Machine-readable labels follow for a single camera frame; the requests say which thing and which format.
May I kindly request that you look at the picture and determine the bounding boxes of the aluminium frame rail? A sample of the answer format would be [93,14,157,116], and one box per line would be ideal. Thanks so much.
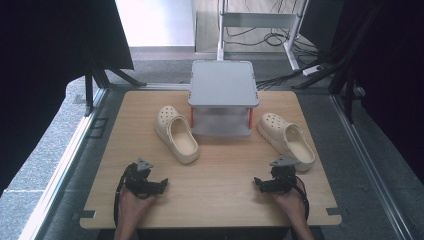
[329,93,416,240]
[18,87,109,240]

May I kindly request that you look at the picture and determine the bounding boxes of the cream clog shoe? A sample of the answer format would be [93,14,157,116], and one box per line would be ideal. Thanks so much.
[154,105,201,165]
[256,112,316,173]

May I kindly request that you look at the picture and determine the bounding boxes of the grey two-tier shoe rack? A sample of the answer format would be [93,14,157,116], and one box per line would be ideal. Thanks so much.
[187,59,260,138]

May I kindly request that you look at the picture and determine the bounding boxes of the white metal stand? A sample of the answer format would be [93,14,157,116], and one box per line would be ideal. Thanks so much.
[216,0,310,72]

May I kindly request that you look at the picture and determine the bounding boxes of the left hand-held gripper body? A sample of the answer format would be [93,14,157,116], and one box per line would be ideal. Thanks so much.
[123,157,158,200]

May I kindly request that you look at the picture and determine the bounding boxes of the black stand legs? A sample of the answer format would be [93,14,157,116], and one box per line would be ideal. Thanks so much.
[291,63,356,124]
[83,61,148,118]

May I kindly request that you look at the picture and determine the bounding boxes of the black curtain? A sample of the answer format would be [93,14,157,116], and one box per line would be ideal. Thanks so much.
[0,0,135,196]
[299,0,424,184]

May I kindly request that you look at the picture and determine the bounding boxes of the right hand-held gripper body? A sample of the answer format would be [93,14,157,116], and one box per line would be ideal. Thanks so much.
[265,155,298,195]

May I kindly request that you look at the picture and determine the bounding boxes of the black floor cables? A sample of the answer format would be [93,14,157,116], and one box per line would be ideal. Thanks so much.
[223,0,331,91]

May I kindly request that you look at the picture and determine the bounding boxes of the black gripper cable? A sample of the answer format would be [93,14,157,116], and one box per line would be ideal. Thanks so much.
[113,163,138,228]
[287,174,311,222]

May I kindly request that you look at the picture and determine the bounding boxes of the white power strip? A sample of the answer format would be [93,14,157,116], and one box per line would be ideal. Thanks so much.
[301,64,324,76]

